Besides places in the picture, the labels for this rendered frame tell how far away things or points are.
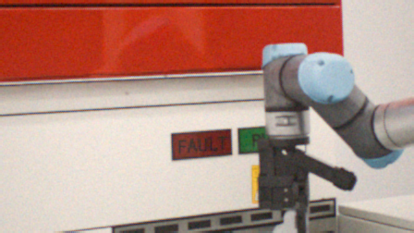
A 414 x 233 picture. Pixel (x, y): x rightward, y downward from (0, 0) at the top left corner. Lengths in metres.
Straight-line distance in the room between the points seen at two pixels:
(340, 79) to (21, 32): 0.49
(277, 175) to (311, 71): 0.22
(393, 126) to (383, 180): 2.31
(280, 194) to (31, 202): 0.40
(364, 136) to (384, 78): 2.25
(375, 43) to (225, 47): 2.13
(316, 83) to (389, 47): 2.33
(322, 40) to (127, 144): 0.41
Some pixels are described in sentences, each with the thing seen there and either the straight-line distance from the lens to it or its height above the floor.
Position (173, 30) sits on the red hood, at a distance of 1.39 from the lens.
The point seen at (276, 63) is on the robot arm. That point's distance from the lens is 1.36.
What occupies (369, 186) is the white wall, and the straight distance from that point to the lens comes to 3.53.
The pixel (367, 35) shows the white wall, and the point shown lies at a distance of 3.50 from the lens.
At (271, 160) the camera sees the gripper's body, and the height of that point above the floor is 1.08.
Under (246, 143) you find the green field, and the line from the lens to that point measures 1.50.
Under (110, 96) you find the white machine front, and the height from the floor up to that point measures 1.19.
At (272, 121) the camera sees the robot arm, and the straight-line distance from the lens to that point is 1.37.
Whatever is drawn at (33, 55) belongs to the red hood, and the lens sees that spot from 1.31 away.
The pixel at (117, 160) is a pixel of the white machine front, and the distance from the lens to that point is 1.41.
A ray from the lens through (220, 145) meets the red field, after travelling 1.48.
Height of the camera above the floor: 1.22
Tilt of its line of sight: 3 degrees down
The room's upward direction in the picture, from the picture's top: 3 degrees counter-clockwise
